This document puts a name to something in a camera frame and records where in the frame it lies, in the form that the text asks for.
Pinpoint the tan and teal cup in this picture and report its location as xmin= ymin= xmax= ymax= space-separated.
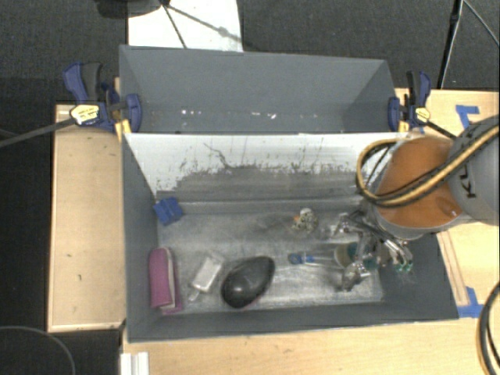
xmin=334 ymin=242 xmax=361 ymax=269

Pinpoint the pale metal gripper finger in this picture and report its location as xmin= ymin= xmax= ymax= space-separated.
xmin=337 ymin=211 xmax=367 ymax=235
xmin=341 ymin=261 xmax=372 ymax=292

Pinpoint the blue-tipped clear stick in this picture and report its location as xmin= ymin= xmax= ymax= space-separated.
xmin=287 ymin=250 xmax=341 ymax=269

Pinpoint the clear plastic bottle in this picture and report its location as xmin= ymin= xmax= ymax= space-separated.
xmin=188 ymin=255 xmax=224 ymax=302

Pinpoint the pale wood board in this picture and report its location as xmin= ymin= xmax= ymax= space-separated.
xmin=46 ymin=103 xmax=128 ymax=334

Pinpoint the black egg-shaped object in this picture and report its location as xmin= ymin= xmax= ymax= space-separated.
xmin=220 ymin=255 xmax=277 ymax=310

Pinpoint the grey metal bin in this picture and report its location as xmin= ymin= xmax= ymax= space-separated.
xmin=118 ymin=44 xmax=460 ymax=344

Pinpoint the blue ridged block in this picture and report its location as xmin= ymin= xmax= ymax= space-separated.
xmin=152 ymin=196 xmax=184 ymax=227

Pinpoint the spotted toy animal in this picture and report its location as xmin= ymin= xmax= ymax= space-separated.
xmin=291 ymin=207 xmax=320 ymax=234

